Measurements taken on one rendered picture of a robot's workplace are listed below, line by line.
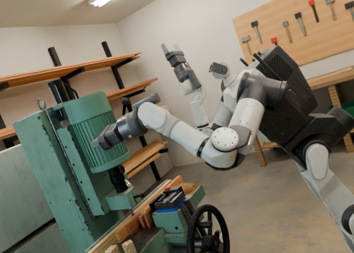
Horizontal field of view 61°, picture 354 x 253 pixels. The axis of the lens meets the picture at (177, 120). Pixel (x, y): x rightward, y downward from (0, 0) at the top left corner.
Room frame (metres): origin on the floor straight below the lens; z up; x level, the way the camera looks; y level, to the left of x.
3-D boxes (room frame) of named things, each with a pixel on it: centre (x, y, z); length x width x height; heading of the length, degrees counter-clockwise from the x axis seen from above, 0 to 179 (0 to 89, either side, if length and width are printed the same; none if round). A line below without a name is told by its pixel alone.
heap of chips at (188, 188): (1.47, 0.09, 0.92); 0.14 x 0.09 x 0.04; 56
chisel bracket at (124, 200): (1.29, 0.35, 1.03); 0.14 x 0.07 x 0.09; 56
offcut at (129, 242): (1.05, 0.33, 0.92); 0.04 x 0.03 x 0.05; 117
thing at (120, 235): (1.39, 0.25, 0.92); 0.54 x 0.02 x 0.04; 146
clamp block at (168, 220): (1.20, 0.14, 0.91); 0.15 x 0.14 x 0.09; 146
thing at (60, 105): (1.35, 0.45, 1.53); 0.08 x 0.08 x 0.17; 56
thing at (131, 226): (1.30, 0.28, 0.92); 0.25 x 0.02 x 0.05; 146
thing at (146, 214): (1.29, 0.21, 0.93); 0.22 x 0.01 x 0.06; 146
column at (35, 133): (1.43, 0.57, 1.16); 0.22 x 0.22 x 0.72; 56
